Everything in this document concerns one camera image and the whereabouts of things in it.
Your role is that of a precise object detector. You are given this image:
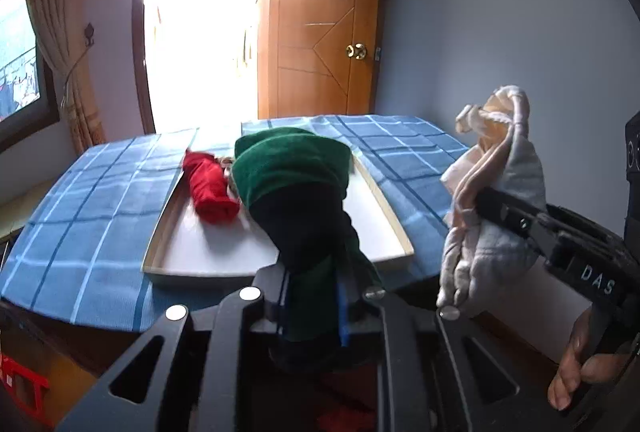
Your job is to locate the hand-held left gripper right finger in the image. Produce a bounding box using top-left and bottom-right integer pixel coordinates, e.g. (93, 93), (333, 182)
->
(336, 262), (581, 432)

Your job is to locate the peach underwear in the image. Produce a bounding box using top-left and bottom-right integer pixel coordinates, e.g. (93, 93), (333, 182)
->
(436, 84), (532, 309)

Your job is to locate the orange wooden door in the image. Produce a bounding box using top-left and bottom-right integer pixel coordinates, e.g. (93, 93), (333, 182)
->
(257, 0), (387, 121)

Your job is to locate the person's right hand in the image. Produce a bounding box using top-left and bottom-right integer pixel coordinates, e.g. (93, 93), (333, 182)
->
(547, 306), (640, 413)

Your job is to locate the olive underwear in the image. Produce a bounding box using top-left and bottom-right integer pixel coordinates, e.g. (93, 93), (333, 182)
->
(217, 156), (239, 201)

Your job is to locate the shallow cardboard tray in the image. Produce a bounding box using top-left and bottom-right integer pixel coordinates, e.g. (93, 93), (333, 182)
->
(141, 147), (416, 290)

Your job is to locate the dark framed window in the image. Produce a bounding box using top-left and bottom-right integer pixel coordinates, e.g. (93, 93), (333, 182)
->
(0, 0), (62, 153)

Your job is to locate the dark red underwear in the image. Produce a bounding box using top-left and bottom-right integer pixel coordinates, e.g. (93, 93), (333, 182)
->
(181, 151), (242, 226)

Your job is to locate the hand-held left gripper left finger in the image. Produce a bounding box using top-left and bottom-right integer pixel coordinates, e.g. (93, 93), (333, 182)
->
(55, 267), (292, 432)

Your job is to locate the green underwear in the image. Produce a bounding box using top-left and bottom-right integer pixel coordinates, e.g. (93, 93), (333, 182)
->
(231, 127), (385, 374)

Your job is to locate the beige patterned curtain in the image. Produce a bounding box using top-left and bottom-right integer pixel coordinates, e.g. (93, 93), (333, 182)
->
(24, 0), (107, 159)

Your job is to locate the dark door frame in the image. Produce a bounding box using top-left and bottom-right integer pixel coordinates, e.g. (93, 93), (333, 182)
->
(131, 0), (157, 136)

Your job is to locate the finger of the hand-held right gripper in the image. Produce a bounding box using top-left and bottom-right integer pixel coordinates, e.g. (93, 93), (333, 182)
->
(474, 188), (562, 263)

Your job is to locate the blue plaid tablecloth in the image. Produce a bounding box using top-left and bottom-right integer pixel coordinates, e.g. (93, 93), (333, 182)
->
(0, 113), (472, 334)

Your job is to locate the red plastic stool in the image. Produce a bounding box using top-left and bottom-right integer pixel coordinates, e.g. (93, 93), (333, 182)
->
(0, 353), (52, 429)

